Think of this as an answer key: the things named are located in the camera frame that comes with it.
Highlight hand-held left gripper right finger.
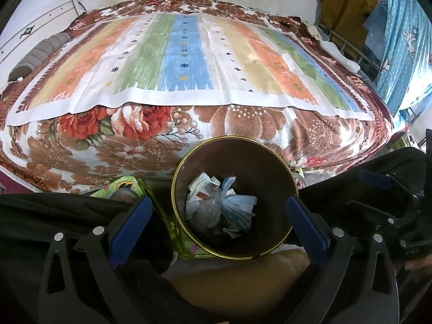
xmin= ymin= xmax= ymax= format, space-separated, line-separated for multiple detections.
xmin=285 ymin=196 xmax=400 ymax=324

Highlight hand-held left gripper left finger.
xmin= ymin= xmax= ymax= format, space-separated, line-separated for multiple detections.
xmin=37 ymin=195 xmax=154 ymax=324

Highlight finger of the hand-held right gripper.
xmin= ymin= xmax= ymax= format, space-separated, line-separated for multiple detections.
xmin=358 ymin=169 xmax=424 ymax=198
xmin=347 ymin=199 xmax=406 ymax=225

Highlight white tissue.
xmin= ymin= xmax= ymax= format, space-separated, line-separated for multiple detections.
xmin=224 ymin=224 xmax=250 ymax=241

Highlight dark bin with gold rim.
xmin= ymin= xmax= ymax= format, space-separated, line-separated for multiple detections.
xmin=170 ymin=136 xmax=300 ymax=260

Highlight clear plastic wrapper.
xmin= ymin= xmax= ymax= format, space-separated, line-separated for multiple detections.
xmin=187 ymin=196 xmax=227 ymax=232

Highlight person's black pants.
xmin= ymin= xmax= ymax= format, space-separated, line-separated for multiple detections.
xmin=0 ymin=147 xmax=432 ymax=324

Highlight white rolled cloth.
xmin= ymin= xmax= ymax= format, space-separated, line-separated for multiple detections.
xmin=317 ymin=37 xmax=362 ymax=73

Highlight brown floral blanket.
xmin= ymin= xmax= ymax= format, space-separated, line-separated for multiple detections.
xmin=0 ymin=0 xmax=395 ymax=193

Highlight blue printed curtain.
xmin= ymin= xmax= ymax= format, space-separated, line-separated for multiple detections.
xmin=363 ymin=0 xmax=432 ymax=119

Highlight yellow hanging cloth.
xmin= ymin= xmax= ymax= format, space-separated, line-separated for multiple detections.
xmin=317 ymin=0 xmax=387 ymax=41

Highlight striped pastel cloth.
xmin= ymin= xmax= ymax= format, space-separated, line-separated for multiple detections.
xmin=6 ymin=11 xmax=375 ymax=127

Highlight grey striped pillow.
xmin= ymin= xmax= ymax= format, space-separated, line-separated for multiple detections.
xmin=8 ymin=32 xmax=71 ymax=82

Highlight white headboard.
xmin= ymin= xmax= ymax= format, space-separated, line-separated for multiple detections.
xmin=0 ymin=0 xmax=83 ymax=65

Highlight metal bed rail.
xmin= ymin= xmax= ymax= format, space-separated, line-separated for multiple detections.
xmin=319 ymin=23 xmax=379 ymax=82

